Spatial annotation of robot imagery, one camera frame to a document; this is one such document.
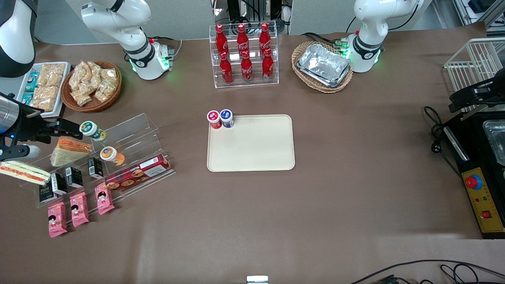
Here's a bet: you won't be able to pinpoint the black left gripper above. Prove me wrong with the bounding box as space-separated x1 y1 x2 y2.
449 69 505 114

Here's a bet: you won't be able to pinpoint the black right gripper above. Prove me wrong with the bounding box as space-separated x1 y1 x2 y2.
0 107 83 161

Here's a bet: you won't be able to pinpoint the sandwich with red drizzle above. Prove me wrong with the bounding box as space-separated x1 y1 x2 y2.
0 160 52 186

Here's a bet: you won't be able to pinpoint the wrapped triangle sandwich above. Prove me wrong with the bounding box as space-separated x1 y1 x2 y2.
50 136 94 167

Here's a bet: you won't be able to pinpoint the white rectangular snack tray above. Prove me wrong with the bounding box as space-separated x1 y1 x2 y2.
15 62 72 119

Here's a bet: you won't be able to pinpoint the beige plastic tray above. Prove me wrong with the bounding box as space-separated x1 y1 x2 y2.
207 114 296 172

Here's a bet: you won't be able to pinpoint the rice cracker bag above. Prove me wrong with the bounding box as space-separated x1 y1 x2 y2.
37 63 66 88
30 99 56 112
34 86 60 103

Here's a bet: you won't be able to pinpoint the black drink carton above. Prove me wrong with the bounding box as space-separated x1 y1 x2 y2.
51 173 68 196
87 157 104 179
65 166 84 189
39 181 56 204

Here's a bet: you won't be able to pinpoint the green lid cup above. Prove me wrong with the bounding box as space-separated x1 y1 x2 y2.
79 121 107 142

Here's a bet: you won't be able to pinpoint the metal container in machine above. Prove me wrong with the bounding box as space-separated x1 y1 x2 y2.
482 119 505 166

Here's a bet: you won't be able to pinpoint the black machine with yellow panel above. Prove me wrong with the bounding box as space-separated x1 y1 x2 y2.
443 110 505 240

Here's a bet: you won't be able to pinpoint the clear bag of fried snacks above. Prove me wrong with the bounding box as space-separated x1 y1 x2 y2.
100 68 119 85
94 80 116 103
71 89 94 107
87 61 103 82
69 62 90 92

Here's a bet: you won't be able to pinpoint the brown wicker snack basket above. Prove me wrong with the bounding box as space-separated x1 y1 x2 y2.
61 60 122 113

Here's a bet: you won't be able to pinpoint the orange lid cup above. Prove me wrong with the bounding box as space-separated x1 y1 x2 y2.
100 146 126 166

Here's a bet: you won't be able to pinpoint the pink snack pack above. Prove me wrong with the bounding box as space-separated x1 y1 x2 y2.
69 192 90 228
94 183 115 216
48 202 68 238

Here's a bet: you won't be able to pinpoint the clear acrylic display stand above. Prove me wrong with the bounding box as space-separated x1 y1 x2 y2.
18 113 176 228

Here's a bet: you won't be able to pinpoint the red cookie box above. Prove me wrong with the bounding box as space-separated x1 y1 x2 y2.
105 154 172 192

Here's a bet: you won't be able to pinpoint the stacked aluminium foil trays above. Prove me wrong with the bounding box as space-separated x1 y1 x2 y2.
296 43 352 88

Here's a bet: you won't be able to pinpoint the light wicker basket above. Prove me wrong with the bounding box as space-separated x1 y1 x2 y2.
291 41 354 94

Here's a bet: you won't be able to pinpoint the red lid cup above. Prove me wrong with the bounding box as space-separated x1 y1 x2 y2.
207 110 223 130

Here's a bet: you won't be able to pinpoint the blue lid cup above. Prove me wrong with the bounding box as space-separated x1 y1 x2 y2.
219 109 235 129

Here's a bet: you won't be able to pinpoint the red cola bottle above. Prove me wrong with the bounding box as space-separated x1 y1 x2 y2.
236 23 250 56
240 50 254 83
215 24 230 56
219 51 234 85
258 22 272 56
262 48 275 82

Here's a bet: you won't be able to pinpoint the clear acrylic bottle rack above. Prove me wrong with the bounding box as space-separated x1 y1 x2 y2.
209 22 280 89

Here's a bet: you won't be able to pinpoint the black background equipment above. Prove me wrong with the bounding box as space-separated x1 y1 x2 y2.
212 0 293 34

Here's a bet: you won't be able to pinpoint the white wire basket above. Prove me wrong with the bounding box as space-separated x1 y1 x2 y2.
443 37 505 113

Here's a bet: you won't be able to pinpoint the black power cable with plug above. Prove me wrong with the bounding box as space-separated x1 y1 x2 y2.
423 105 462 179

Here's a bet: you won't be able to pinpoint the metal shelf frame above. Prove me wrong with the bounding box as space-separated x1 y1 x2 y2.
453 0 505 29

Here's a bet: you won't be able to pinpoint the grey cable at arm base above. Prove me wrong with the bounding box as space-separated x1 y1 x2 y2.
151 36 183 72

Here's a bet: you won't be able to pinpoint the black cables at arm base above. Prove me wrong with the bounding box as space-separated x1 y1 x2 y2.
301 17 358 50

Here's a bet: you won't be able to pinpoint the long black cable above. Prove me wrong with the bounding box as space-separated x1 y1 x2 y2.
349 259 505 284

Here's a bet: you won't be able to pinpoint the looped black cable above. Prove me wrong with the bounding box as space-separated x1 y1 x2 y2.
440 263 505 284

